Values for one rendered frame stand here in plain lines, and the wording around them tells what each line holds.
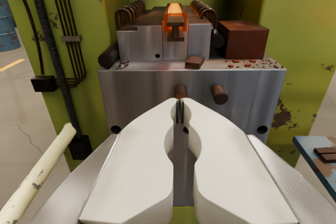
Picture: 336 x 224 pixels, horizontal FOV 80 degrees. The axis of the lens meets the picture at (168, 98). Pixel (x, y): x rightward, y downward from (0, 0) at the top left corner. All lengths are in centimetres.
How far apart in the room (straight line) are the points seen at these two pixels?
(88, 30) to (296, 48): 59
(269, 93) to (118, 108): 33
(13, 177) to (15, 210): 111
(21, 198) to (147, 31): 48
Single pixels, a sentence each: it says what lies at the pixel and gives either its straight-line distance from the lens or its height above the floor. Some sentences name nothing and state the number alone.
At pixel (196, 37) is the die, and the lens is 45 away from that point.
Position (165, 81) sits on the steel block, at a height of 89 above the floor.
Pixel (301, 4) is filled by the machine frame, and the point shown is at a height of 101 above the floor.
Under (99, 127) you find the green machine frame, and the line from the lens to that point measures 78.
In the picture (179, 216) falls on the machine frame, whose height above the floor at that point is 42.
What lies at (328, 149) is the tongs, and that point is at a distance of 67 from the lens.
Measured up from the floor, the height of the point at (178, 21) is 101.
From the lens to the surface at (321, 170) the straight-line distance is 62.
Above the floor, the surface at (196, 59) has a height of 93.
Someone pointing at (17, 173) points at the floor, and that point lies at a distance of 172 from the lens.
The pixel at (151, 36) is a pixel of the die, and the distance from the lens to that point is 45.
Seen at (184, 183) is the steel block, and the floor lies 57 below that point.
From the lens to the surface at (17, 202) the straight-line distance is 62.
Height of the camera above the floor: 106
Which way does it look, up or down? 29 degrees down
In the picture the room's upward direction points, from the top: 1 degrees counter-clockwise
